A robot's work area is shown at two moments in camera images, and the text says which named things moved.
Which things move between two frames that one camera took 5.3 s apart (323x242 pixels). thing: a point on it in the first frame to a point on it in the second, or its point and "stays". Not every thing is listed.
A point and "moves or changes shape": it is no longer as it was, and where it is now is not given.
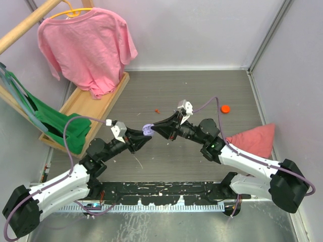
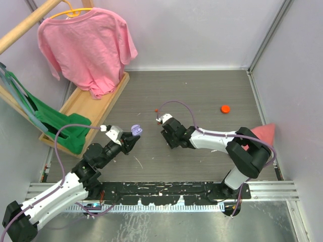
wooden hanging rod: (6, 41) stays
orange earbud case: (225, 109) stays
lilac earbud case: (147, 130) moves or changes shape
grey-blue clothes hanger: (35, 119) stays
